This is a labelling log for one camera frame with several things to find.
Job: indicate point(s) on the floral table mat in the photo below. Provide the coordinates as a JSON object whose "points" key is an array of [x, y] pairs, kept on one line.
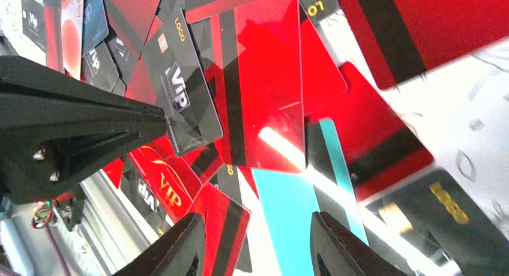
{"points": [[459, 112]]}

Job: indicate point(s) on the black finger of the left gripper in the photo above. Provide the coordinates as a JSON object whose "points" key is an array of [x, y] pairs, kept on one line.
{"points": [[56, 131]]}

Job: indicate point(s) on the white card red spot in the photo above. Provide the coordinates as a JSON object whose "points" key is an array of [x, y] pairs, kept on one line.
{"points": [[71, 36]]}

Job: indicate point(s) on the red card pile right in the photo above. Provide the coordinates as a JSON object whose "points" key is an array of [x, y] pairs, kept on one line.
{"points": [[379, 148]]}

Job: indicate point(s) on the red vip card gold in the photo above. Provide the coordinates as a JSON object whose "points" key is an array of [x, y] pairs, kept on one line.
{"points": [[169, 177]]}

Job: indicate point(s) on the teal card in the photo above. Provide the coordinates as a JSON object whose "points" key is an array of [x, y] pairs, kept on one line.
{"points": [[288, 200]]}

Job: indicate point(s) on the blue card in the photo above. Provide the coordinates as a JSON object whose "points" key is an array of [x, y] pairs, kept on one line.
{"points": [[95, 27]]}

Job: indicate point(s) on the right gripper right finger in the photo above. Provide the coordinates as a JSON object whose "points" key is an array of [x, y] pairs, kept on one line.
{"points": [[335, 250]]}

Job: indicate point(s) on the black vip card upper right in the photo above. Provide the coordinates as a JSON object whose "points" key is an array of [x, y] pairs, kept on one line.
{"points": [[438, 218]]}

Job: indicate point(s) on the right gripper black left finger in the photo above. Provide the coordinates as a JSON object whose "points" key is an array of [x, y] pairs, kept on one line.
{"points": [[180, 251]]}

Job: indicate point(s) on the aluminium rail frame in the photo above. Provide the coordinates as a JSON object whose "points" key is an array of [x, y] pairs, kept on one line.
{"points": [[117, 224]]}

